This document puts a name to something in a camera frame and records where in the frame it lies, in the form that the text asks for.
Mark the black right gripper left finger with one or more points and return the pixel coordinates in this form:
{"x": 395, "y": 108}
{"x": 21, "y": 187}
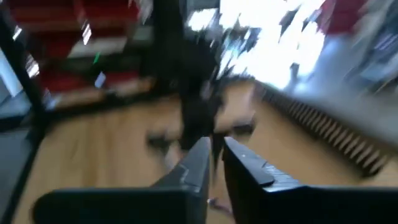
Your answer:
{"x": 183, "y": 199}

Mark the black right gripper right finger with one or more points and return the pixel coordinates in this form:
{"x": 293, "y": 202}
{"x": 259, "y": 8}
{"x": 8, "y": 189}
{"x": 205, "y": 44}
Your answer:
{"x": 280, "y": 202}

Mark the red bin rack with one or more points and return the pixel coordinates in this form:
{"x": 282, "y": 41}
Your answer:
{"x": 68, "y": 46}

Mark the red storage bin shelf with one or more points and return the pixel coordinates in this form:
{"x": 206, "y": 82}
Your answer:
{"x": 340, "y": 15}

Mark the black table frame post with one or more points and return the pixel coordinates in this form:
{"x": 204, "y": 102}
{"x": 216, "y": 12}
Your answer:
{"x": 23, "y": 71}

